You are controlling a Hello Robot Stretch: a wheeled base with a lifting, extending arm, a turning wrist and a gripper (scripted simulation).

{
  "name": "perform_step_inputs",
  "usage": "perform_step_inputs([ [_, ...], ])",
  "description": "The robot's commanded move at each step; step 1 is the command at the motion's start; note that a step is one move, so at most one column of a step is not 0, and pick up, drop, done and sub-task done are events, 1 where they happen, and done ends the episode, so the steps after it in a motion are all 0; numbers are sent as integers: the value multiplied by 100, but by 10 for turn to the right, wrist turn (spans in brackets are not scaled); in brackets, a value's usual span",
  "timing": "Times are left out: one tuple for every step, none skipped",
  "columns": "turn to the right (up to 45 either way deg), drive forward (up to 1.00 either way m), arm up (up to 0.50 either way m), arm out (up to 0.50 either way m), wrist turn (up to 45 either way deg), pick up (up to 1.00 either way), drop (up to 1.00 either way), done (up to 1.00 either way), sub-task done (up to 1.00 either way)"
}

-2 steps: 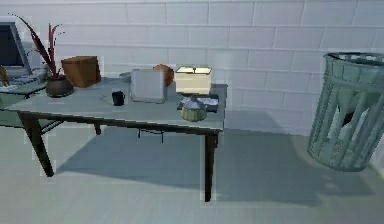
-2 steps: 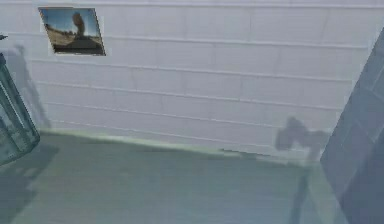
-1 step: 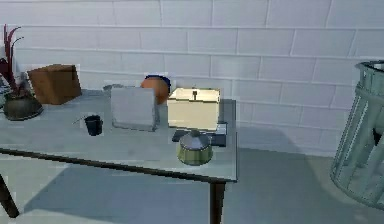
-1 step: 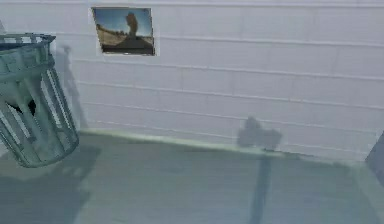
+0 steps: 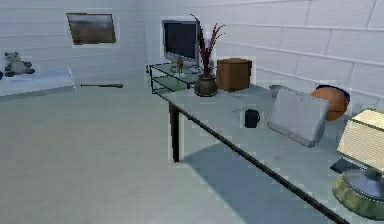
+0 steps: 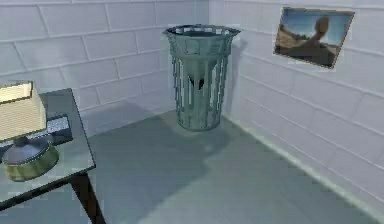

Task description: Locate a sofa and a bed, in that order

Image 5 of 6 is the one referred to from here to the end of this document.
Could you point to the pale blue bed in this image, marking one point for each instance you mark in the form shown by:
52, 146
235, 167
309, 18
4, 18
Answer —
35, 81

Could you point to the red plant in dark pot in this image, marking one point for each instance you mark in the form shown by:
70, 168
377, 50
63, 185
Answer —
206, 83

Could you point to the glass television stand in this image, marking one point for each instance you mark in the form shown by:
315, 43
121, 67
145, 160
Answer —
170, 78

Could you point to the small brown statuette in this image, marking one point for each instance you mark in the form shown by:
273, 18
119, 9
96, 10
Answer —
180, 64

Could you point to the brown wooden box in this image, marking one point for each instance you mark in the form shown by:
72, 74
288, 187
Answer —
233, 74

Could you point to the black mug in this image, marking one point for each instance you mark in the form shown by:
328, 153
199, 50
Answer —
251, 118

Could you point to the grey television set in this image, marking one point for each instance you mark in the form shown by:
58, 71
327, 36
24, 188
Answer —
181, 40

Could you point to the dark baseball bat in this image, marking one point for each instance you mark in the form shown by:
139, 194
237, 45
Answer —
101, 85

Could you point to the orange basketball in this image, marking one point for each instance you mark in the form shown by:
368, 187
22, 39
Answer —
333, 101

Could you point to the flat black slab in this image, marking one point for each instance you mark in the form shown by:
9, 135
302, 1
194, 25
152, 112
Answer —
343, 165

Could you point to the grey teddy bear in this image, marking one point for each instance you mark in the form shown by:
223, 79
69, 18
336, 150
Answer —
16, 65

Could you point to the green pot with grey lid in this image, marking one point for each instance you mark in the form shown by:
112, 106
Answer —
360, 195

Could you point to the pale table with black frame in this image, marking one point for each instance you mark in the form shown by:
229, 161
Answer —
266, 143

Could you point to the dark framed wall picture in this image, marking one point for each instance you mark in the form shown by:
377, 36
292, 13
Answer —
91, 28

